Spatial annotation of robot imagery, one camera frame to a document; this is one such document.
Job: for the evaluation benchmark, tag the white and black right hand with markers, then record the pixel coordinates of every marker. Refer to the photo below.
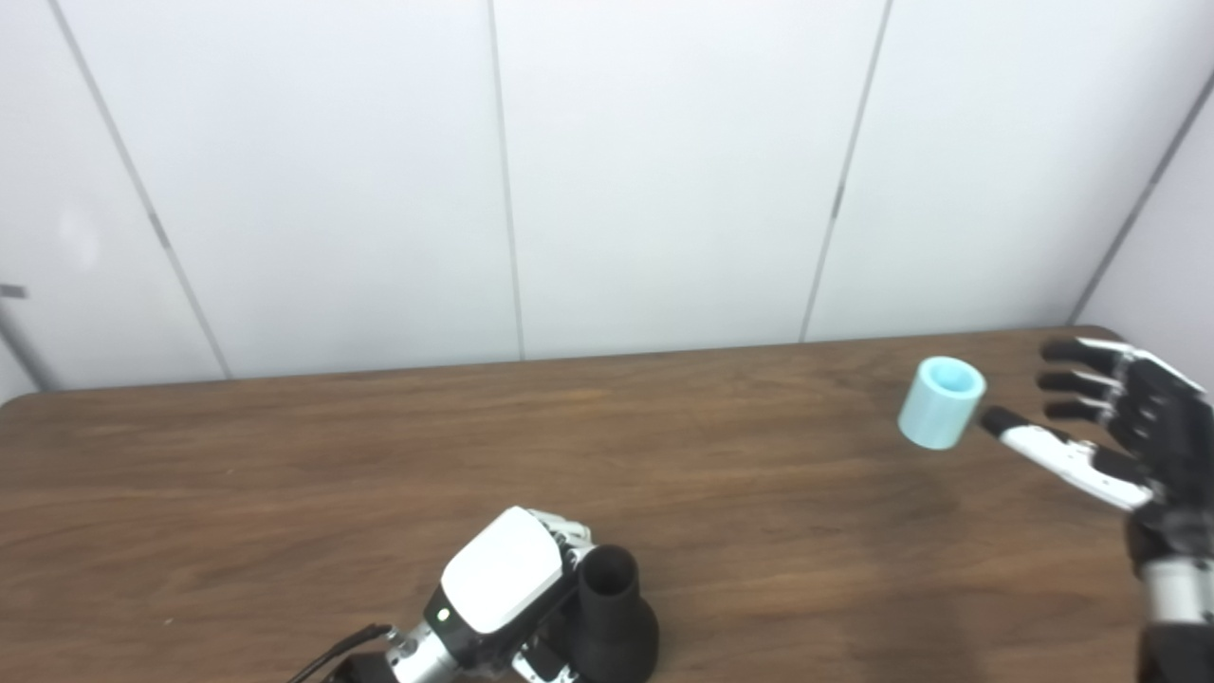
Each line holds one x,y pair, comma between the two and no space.
1157,427

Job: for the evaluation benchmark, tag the white and black left hand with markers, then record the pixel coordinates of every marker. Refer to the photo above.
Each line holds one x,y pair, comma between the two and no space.
503,569

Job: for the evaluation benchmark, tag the black funnel-shaped nozzle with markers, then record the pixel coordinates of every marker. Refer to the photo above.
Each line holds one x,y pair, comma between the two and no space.
616,626

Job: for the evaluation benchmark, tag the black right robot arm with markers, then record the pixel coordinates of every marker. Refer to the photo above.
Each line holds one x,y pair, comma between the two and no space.
1176,617

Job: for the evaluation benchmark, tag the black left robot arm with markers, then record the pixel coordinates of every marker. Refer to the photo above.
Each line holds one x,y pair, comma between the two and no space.
417,659

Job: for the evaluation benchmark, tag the small grey wall label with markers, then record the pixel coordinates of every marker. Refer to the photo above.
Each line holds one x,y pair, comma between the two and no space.
11,291

